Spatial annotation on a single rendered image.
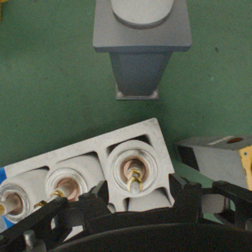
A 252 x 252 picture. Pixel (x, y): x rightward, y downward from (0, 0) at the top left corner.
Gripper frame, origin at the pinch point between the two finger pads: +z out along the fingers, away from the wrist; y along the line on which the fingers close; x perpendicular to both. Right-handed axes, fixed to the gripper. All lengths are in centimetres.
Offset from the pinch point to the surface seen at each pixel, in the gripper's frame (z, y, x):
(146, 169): 9.6, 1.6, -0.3
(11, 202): 8.4, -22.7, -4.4
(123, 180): 9.6, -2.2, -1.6
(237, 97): 35, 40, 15
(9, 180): 10.1, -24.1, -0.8
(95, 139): 17.0, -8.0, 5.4
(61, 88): 35.3, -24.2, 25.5
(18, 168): 17.0, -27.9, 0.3
